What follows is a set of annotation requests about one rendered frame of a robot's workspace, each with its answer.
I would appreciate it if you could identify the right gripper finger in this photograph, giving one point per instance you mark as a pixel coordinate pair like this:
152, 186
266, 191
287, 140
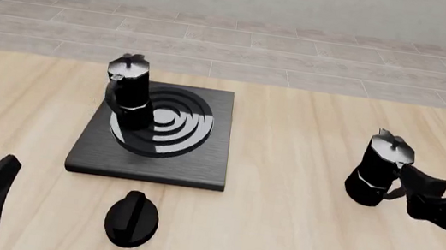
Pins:
422, 183

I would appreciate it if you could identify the black moka pot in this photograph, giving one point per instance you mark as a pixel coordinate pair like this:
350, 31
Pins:
372, 170
134, 94

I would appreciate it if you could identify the round black stove knob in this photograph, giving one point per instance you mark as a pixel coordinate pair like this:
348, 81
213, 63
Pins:
130, 221

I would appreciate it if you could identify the flat black stove plate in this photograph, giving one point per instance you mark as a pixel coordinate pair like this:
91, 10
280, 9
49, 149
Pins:
183, 165

